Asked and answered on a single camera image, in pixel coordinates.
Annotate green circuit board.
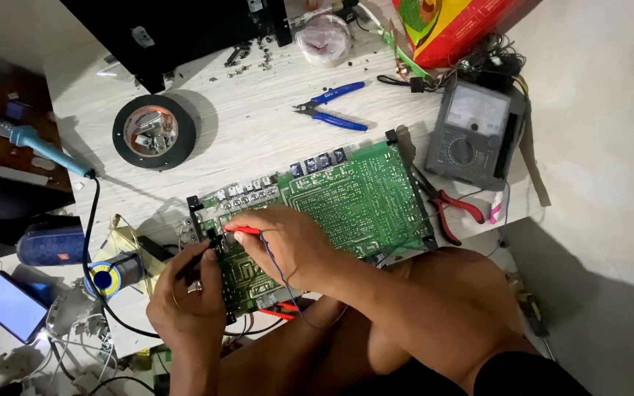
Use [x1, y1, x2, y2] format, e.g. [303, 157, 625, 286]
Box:
[187, 131, 439, 326]

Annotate blue soldering iron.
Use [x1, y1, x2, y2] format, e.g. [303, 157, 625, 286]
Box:
[0, 118, 98, 180]

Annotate person's black shorts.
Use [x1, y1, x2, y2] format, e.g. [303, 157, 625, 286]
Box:
[345, 350, 594, 396]

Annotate scatter of small screws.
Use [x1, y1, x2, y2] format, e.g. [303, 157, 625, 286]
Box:
[222, 35, 277, 77]

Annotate bundle of white cables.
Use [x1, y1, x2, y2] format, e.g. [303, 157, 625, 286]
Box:
[0, 300, 125, 396]

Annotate thin blue wire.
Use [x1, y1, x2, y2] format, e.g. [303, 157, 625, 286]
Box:
[260, 231, 318, 330]

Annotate clear plastic wrapped roll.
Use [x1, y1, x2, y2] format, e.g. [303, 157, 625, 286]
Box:
[294, 14, 353, 68]

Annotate solder wire spool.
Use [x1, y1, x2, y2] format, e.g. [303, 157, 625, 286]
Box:
[85, 251, 146, 299]

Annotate black electrical tape roll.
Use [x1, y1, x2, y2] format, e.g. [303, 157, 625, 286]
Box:
[112, 94, 197, 171]

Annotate yellow paper sheet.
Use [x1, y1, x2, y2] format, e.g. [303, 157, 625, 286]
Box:
[92, 213, 170, 278]

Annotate black equipment casing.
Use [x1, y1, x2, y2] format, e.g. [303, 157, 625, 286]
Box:
[61, 0, 294, 95]

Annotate blue portable speaker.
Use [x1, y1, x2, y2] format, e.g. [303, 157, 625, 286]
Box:
[17, 222, 87, 268]

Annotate black soldering iron cable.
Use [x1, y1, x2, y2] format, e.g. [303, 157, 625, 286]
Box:
[81, 175, 287, 338]

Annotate red and yellow cardboard box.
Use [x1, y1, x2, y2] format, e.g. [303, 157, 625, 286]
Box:
[391, 0, 544, 70]

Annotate person's right hand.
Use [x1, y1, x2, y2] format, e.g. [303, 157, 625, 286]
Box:
[223, 204, 346, 293]

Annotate grey analog multimeter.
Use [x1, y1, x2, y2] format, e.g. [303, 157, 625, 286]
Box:
[424, 81, 527, 192]

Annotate yellow handled screwdriver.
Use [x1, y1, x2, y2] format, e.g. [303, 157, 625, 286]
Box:
[514, 285, 550, 338]

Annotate red handled pliers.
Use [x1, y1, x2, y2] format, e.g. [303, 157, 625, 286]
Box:
[412, 164, 486, 247]

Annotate person's left hand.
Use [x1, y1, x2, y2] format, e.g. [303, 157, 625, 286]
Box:
[146, 250, 228, 356]

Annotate blue handled flush cutters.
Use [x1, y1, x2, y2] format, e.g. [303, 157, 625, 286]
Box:
[293, 81, 369, 132]

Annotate heap of small metal parts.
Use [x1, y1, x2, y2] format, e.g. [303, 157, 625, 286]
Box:
[132, 109, 178, 155]

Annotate black multimeter probe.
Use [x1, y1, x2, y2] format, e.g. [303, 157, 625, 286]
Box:
[176, 235, 225, 281]

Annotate smartphone with lit screen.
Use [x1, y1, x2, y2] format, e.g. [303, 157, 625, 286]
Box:
[0, 270, 50, 345]

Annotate pink and white tube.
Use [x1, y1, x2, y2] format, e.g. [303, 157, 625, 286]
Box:
[489, 189, 508, 225]

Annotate tangle of thin wires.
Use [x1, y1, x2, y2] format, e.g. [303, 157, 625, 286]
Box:
[435, 32, 531, 95]

